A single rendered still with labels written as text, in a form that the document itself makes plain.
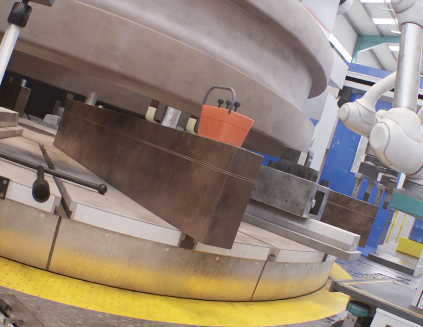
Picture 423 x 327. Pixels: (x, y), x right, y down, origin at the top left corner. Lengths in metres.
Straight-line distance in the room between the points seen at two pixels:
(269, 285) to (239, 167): 0.90
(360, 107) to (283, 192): 1.09
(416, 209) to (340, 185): 5.38
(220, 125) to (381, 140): 0.63
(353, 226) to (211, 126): 2.40
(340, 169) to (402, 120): 5.50
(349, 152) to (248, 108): 4.53
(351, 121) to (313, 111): 6.74
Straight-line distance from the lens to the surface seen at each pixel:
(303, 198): 2.84
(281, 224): 2.96
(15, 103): 5.90
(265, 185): 2.94
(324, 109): 8.62
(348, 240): 2.83
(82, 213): 1.77
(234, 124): 1.87
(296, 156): 3.02
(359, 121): 1.95
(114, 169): 2.54
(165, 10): 2.56
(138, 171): 2.30
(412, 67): 1.82
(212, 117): 1.92
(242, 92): 2.70
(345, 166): 7.15
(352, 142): 7.18
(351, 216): 4.08
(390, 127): 1.66
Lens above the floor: 0.62
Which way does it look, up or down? level
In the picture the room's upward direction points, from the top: 19 degrees clockwise
